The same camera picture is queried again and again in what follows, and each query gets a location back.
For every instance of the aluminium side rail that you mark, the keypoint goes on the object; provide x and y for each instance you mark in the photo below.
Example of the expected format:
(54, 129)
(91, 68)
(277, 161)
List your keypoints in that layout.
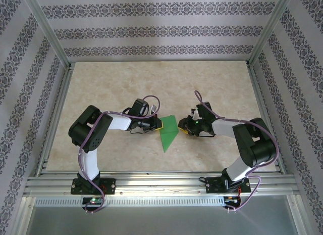
(260, 103)
(60, 103)

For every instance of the long aluminium mounting rail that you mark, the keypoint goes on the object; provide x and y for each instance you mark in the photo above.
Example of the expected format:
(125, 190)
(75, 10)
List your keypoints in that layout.
(161, 188)

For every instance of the green paper sheet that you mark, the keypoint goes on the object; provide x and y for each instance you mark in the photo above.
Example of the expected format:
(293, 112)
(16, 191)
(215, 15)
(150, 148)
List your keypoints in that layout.
(169, 134)

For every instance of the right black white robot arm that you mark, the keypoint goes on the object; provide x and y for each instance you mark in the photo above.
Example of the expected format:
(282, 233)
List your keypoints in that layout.
(257, 146)

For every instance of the aluminium frame post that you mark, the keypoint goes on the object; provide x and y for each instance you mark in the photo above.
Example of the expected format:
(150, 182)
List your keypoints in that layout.
(270, 27)
(46, 27)

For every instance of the grey metal panel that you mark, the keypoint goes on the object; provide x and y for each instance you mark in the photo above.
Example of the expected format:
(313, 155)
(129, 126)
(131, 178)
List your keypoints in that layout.
(161, 222)

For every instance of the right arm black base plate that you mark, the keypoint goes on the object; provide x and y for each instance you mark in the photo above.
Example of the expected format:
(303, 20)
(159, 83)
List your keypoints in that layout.
(214, 187)

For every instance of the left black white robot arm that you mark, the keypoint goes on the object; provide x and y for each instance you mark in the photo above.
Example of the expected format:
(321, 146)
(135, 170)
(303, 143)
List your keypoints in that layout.
(85, 131)

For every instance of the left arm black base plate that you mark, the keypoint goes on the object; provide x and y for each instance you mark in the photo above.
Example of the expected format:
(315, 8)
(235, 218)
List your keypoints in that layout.
(109, 185)

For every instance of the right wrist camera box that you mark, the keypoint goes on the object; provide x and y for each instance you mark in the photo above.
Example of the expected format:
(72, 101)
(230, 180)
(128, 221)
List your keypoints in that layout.
(195, 114)

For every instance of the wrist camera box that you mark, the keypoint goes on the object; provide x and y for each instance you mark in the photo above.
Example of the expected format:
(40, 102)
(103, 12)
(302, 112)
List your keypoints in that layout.
(195, 114)
(153, 109)

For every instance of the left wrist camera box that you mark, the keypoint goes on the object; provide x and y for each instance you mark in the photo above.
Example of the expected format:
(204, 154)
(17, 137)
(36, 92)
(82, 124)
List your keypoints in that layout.
(153, 109)

